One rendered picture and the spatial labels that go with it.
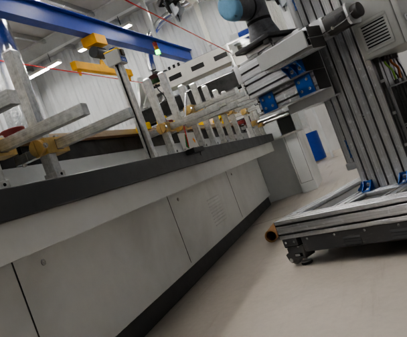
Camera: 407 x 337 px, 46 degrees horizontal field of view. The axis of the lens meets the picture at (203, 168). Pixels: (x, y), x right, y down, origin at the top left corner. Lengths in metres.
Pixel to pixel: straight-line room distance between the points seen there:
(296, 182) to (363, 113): 3.08
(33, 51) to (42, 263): 11.50
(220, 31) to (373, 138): 10.01
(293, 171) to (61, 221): 3.98
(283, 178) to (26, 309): 4.01
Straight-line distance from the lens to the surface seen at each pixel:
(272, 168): 5.27
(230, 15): 2.21
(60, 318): 1.71
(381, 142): 2.23
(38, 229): 1.41
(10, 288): 1.58
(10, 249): 1.31
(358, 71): 2.22
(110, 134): 2.28
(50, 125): 1.26
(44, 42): 12.75
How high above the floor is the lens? 0.56
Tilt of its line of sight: level
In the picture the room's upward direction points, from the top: 20 degrees counter-clockwise
